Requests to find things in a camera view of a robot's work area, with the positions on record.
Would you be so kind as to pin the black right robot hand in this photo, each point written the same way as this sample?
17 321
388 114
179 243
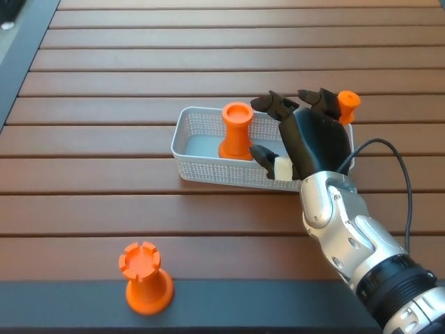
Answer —
313 146

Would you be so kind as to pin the orange tall spool-topped chess piece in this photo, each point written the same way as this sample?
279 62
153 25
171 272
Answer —
347 104

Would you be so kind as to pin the orange cup-topped chess piece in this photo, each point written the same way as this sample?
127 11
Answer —
236 135

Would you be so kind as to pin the white perforated plastic basket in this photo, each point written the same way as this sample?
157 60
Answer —
215 170

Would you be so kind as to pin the orange rook chess piece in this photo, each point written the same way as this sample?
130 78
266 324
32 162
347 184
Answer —
146 288

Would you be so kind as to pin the small white object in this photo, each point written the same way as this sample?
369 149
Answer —
7 25

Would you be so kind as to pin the black furniture piece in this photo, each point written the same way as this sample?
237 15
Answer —
8 8

